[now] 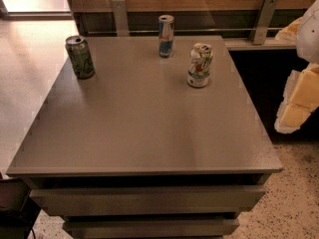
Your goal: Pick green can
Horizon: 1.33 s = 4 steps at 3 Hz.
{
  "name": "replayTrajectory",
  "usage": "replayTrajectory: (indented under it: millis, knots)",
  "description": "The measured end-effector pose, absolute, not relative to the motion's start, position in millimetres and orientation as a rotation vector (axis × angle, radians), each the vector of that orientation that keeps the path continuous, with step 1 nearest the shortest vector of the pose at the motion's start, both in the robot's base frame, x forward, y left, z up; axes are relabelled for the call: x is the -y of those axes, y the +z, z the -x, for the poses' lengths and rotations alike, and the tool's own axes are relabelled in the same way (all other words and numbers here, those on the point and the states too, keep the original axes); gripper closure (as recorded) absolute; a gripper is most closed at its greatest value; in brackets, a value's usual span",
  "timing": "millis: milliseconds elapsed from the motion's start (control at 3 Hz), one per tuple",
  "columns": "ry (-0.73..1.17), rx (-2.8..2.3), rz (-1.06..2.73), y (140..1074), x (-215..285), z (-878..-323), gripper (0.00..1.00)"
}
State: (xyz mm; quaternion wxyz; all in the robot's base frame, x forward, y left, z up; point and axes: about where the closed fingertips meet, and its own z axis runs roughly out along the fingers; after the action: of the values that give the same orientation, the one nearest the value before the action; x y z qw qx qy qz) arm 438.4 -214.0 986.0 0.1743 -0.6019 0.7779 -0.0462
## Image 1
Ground lower grey drawer front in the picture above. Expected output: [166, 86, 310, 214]
[63, 219, 239, 239]

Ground upper grey drawer front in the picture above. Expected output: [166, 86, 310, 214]
[31, 185, 264, 216]

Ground metal wall bracket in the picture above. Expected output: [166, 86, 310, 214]
[249, 0, 279, 45]
[112, 0, 130, 37]

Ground green soda can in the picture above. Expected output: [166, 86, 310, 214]
[65, 35, 95, 80]

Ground left metal wall bracket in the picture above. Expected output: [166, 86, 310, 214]
[112, 0, 130, 37]

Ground dark object bottom left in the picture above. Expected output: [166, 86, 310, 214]
[0, 178, 40, 239]

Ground grey drawer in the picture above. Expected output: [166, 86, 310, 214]
[63, 219, 239, 239]
[31, 185, 264, 216]

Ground horizontal metal rail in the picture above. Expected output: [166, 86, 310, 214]
[87, 26, 319, 36]

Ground grey drawer cabinet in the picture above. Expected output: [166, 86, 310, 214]
[5, 35, 284, 239]

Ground right metal wall bracket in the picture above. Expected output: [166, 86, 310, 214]
[249, 0, 279, 45]

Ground white 7up can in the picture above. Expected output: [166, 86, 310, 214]
[187, 43, 213, 88]

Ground blue silver energy drink can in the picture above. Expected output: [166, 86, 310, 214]
[159, 15, 174, 58]

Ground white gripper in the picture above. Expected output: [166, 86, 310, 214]
[274, 0, 319, 133]

